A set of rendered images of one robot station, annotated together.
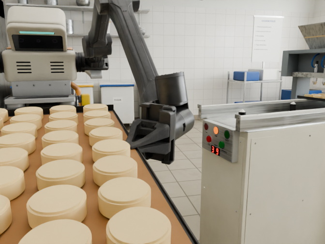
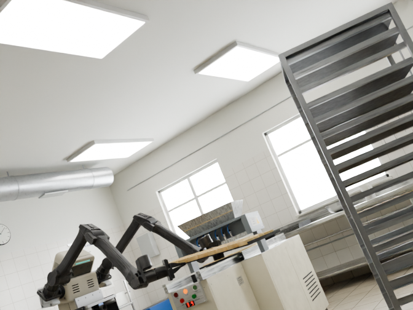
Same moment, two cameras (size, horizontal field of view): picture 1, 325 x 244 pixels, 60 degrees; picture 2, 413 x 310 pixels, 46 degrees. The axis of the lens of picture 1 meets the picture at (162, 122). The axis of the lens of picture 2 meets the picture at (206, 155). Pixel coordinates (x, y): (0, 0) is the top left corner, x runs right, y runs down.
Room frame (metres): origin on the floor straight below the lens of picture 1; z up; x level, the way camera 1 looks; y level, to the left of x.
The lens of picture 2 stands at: (-1.58, 1.86, 0.96)
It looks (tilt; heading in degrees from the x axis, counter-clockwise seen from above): 11 degrees up; 315
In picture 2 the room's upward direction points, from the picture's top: 22 degrees counter-clockwise
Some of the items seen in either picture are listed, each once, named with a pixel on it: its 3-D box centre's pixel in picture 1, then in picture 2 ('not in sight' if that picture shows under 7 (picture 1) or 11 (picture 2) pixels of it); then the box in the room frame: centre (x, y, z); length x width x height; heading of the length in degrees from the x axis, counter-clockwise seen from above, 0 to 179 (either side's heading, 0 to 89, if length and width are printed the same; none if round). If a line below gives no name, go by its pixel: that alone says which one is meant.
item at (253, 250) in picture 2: not in sight; (266, 244); (1.56, -1.57, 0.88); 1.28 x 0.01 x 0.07; 113
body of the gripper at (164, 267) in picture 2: not in sight; (162, 271); (0.34, 0.50, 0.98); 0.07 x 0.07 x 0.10; 63
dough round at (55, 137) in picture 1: (60, 141); not in sight; (0.39, 0.15, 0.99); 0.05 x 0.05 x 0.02
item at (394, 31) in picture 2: not in sight; (344, 53); (-0.44, -0.53, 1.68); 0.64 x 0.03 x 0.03; 36
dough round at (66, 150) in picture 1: (62, 156); not in sight; (0.34, 0.13, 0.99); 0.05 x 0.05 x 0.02
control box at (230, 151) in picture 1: (218, 139); (188, 296); (1.22, -0.25, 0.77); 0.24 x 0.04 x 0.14; 23
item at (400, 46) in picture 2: not in sight; (351, 68); (-0.44, -0.53, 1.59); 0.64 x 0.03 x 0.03; 36
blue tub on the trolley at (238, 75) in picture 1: (245, 75); not in sight; (5.13, -1.50, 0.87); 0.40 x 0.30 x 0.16; 16
